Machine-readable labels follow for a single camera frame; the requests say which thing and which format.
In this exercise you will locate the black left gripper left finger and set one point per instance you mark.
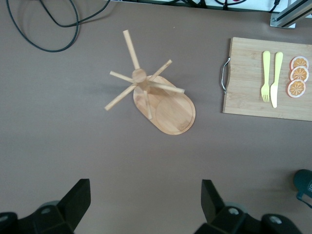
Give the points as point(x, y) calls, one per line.
point(73, 207)

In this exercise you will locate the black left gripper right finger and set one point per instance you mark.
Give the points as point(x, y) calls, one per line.
point(214, 209)

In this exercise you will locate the dark teal ribbed mug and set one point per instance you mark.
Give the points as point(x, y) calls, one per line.
point(303, 182)

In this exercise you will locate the brown table cover sheet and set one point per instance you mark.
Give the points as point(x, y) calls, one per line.
point(48, 146)

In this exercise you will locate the wooden mug tree stand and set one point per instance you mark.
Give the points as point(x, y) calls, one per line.
point(175, 114)

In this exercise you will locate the toy orange slice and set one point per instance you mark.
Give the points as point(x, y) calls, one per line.
point(299, 62)
point(296, 88)
point(300, 74)

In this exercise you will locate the yellow plastic fork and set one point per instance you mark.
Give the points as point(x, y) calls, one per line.
point(266, 70)

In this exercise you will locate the yellow plastic knife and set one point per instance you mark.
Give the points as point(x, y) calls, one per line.
point(276, 73)

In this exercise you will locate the aluminium profile with bracket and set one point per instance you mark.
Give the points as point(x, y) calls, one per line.
point(282, 20)

